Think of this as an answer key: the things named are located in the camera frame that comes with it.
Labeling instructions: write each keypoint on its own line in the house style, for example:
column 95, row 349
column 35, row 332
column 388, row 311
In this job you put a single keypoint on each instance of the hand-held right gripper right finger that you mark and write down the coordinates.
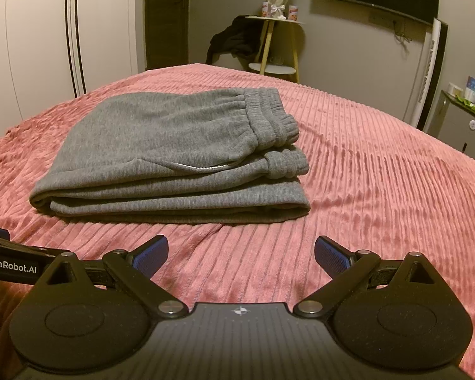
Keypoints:
column 332, row 255

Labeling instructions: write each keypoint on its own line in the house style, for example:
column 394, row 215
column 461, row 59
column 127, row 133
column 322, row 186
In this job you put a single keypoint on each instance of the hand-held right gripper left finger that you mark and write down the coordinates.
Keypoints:
column 152, row 254

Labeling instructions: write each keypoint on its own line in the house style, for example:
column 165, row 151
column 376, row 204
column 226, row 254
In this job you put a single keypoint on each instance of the grey pants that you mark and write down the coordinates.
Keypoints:
column 162, row 146

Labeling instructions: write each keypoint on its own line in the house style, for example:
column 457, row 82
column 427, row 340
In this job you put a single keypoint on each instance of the pink ribbed blanket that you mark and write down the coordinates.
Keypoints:
column 380, row 190

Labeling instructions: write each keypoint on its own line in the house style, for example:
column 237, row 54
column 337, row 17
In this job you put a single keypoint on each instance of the grey mini fridge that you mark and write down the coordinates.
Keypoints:
column 459, row 130

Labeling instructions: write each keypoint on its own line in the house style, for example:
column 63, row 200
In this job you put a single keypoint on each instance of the white wardrobe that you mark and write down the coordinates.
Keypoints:
column 31, row 39

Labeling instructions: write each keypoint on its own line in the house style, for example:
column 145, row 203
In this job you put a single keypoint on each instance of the round wooden side table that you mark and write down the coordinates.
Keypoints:
column 273, row 67

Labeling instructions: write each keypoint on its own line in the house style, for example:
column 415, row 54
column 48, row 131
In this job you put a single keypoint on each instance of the green packet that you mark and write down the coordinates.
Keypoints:
column 469, row 105

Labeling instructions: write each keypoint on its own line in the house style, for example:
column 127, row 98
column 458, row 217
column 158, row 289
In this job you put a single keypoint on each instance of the small white box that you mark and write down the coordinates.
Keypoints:
column 454, row 88

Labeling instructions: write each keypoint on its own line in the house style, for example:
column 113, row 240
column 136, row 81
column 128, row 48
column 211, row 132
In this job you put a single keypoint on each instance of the white tower fan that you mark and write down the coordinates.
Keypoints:
column 429, row 71

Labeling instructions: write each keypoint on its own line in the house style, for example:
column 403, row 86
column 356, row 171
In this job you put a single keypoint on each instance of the blue box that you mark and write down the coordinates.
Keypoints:
column 472, row 89

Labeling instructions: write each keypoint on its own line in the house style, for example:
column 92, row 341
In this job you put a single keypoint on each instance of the dark clothing heap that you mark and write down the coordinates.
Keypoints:
column 233, row 37

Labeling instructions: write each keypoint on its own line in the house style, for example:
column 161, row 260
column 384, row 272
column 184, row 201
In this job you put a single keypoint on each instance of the dark wooden door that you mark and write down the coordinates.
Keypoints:
column 166, row 16

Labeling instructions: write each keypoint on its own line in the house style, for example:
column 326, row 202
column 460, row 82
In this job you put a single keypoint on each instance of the small printed can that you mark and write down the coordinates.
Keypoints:
column 266, row 9
column 294, row 12

